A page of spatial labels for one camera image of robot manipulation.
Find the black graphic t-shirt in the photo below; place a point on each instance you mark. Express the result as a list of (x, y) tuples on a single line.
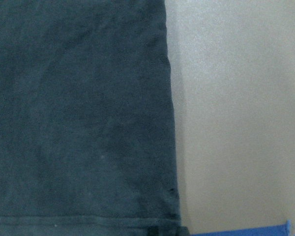
[(87, 128)]

